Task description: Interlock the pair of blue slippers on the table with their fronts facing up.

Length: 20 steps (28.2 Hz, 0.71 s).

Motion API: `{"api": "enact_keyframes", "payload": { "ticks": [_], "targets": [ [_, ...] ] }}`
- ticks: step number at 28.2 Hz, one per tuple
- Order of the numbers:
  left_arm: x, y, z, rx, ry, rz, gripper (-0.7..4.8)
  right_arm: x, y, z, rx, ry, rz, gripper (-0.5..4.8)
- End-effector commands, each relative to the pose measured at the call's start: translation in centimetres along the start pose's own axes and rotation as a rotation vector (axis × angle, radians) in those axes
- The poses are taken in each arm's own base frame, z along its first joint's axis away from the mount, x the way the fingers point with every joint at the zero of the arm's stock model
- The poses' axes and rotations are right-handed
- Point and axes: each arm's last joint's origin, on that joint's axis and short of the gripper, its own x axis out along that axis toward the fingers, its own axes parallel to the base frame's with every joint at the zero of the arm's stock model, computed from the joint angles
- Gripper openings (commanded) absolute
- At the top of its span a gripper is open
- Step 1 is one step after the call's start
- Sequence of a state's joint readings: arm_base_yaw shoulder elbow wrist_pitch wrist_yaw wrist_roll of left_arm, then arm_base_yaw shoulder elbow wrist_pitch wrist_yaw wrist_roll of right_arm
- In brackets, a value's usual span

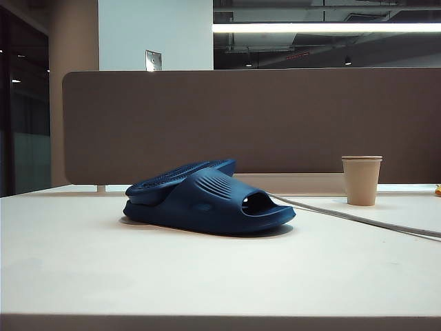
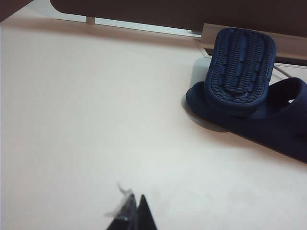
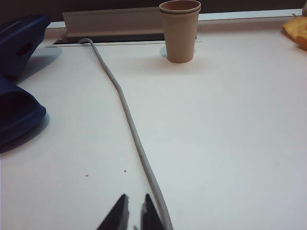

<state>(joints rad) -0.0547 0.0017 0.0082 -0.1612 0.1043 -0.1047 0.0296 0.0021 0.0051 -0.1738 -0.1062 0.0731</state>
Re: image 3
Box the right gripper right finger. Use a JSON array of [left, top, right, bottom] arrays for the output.
[[140, 193, 166, 230]]

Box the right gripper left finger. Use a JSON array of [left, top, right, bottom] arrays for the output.
[[95, 194, 131, 230]]

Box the blue rubber slipper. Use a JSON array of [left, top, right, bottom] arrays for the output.
[[0, 76, 47, 154], [0, 13, 51, 78]]

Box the beige paper cup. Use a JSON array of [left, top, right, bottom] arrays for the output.
[[158, 0, 201, 13], [160, 8, 201, 64]]

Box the brown desk partition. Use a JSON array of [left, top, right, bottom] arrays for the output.
[[0, 0, 304, 23]]

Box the yellow cloth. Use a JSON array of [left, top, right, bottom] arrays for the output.
[[281, 14, 307, 51]]

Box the grey metal rail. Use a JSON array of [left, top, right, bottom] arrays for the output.
[[77, 37, 174, 230]]

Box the white cable tray lid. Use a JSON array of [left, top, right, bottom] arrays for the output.
[[62, 6, 166, 38]]

